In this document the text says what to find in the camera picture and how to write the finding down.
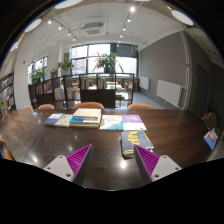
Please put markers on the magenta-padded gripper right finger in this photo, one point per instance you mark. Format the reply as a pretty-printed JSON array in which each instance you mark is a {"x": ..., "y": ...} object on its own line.
[{"x": 160, "y": 166}]

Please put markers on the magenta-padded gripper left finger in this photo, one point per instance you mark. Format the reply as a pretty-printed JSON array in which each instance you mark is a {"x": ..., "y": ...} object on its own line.
[{"x": 63, "y": 166}]

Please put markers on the grey towel with yellow letters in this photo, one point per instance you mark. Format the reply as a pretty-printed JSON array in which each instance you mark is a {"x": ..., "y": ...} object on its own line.
[{"x": 133, "y": 138}]

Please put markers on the thin white book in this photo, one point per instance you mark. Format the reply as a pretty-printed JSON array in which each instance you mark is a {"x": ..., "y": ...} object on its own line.
[{"x": 64, "y": 120}]

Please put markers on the dark blue book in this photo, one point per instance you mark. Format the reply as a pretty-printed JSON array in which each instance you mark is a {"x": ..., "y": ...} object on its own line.
[{"x": 52, "y": 119}]

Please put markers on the purple and white book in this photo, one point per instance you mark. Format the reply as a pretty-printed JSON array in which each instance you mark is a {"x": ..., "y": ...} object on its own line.
[{"x": 133, "y": 122}]

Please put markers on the blue and red booklet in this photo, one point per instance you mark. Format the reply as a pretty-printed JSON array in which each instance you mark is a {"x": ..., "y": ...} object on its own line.
[{"x": 210, "y": 139}]

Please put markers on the thick beige book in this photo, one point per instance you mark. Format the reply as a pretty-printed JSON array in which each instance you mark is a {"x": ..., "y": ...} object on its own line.
[{"x": 87, "y": 114}]

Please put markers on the large white radiator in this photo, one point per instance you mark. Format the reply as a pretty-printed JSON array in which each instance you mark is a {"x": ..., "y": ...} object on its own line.
[{"x": 169, "y": 92}]

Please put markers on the dark open shelf unit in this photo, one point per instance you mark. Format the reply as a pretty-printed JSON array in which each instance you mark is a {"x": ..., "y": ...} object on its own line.
[{"x": 98, "y": 96}]

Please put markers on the small white radiator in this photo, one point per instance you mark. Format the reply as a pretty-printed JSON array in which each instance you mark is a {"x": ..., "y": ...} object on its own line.
[{"x": 144, "y": 83}]

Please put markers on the small potted plant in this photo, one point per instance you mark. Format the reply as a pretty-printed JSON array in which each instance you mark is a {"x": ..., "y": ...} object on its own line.
[{"x": 38, "y": 75}]

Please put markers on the medium potted plant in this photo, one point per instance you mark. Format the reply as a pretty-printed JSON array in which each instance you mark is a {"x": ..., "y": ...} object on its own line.
[{"x": 65, "y": 66}]

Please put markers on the large potted plant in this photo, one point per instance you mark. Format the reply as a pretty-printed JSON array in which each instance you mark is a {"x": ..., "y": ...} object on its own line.
[{"x": 106, "y": 61}]

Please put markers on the ceiling air conditioner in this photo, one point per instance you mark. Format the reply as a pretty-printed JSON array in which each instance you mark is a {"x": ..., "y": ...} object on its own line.
[{"x": 94, "y": 29}]

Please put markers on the round white ceiling lamps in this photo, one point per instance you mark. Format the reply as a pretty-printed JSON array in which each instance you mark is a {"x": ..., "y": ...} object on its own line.
[{"x": 181, "y": 16}]

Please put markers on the ceiling spot lights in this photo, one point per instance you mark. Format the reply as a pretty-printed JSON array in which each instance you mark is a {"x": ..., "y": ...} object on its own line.
[{"x": 132, "y": 9}]

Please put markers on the wall bookshelf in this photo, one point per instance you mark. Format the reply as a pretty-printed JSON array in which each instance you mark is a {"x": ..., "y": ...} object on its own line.
[{"x": 6, "y": 95}]

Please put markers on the white wall pipes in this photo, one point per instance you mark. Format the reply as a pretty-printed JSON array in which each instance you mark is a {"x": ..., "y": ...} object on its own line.
[{"x": 186, "y": 70}]

